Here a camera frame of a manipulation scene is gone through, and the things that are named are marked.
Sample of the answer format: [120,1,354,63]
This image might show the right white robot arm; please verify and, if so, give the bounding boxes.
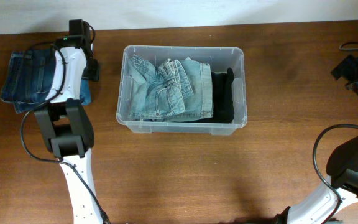
[272,42,358,224]

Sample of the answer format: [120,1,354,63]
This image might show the black garment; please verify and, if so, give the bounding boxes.
[197,67,234,124]

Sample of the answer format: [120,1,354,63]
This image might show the light blue jeans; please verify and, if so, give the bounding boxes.
[128,55,213,122]

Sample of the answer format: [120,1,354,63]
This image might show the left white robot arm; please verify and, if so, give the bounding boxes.
[34,35,109,223]

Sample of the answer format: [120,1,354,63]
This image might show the dark blue jeans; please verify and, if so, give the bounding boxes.
[0,47,91,114]

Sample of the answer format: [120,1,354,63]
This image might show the clear plastic storage bin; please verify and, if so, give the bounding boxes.
[116,45,248,136]

